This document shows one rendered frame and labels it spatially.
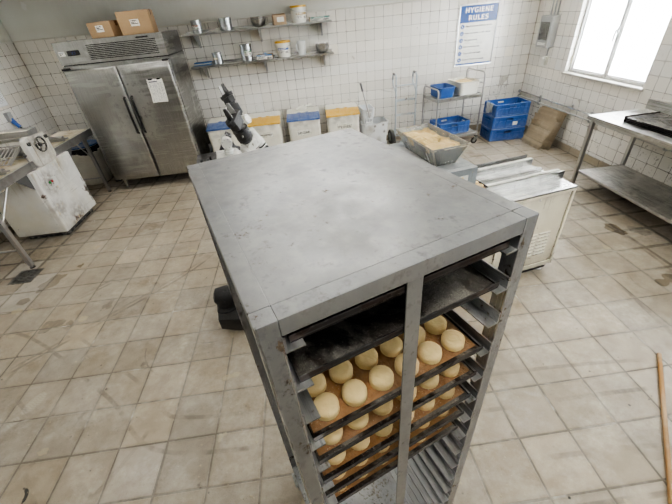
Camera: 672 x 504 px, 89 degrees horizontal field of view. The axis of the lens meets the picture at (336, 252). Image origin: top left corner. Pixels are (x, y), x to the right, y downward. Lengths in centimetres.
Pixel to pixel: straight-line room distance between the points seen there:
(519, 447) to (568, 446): 27
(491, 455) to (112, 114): 594
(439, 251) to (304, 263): 20
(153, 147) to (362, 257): 574
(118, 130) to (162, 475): 486
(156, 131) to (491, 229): 570
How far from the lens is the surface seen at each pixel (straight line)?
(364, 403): 72
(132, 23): 601
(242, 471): 240
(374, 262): 49
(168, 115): 591
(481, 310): 78
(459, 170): 246
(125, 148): 629
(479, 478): 234
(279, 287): 47
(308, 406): 63
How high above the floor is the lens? 212
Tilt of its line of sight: 35 degrees down
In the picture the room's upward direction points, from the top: 6 degrees counter-clockwise
